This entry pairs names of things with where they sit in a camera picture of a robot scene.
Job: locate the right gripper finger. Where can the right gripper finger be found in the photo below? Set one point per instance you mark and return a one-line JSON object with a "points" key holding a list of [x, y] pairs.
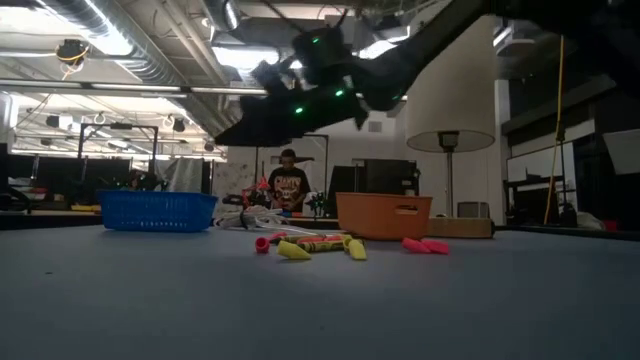
{"points": [[255, 130]]}

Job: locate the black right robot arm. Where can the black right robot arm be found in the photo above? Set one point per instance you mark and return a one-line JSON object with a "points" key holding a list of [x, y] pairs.
{"points": [[450, 40]]}

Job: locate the red black device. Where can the red black device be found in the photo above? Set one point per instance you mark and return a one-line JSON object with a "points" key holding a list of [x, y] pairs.
{"points": [[260, 187]]}

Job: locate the person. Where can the person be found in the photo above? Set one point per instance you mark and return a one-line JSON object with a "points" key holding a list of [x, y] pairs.
{"points": [[289, 182]]}

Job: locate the grey hanging cloth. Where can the grey hanging cloth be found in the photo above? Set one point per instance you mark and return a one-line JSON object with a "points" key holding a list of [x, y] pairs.
{"points": [[185, 175]]}

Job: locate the black monitor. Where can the black monitor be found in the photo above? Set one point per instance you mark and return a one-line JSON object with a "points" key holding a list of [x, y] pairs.
{"points": [[380, 175]]}

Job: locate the pink eraser cap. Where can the pink eraser cap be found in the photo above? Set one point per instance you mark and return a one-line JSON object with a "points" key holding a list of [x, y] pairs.
{"points": [[262, 245], [277, 236], [415, 245], [436, 246]]}

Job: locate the green-tipped yellow crayon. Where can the green-tipped yellow crayon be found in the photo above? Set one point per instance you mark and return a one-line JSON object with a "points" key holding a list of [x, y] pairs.
{"points": [[322, 245], [310, 238]]}

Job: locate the orange plastic bin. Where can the orange plastic bin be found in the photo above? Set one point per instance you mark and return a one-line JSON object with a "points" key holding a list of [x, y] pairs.
{"points": [[380, 215]]}

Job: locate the yellow eraser cap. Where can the yellow eraser cap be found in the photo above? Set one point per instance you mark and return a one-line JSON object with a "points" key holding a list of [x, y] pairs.
{"points": [[357, 249], [292, 251]]}

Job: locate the white cylindrical lamp shade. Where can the white cylindrical lamp shade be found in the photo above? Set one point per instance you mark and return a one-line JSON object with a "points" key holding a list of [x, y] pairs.
{"points": [[450, 85]]}

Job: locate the blue plastic mesh basket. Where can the blue plastic mesh basket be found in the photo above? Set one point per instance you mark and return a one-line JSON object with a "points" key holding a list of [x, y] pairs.
{"points": [[150, 212]]}

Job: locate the metal lamp pole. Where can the metal lamp pole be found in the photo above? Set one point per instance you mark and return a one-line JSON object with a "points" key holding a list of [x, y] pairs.
{"points": [[448, 185]]}

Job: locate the grey speaker box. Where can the grey speaker box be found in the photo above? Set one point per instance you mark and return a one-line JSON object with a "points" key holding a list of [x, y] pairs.
{"points": [[472, 209]]}

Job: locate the white board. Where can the white board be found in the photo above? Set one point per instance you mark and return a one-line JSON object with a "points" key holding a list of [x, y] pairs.
{"points": [[535, 162]]}

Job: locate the black gantry frame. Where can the black gantry frame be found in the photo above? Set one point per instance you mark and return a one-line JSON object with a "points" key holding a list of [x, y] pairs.
{"points": [[325, 150]]}

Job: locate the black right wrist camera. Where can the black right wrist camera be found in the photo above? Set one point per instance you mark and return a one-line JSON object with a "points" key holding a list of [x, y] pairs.
{"points": [[275, 77]]}

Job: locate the silver ceiling duct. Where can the silver ceiling duct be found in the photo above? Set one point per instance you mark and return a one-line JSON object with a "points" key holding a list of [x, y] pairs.
{"points": [[90, 20], [220, 12]]}

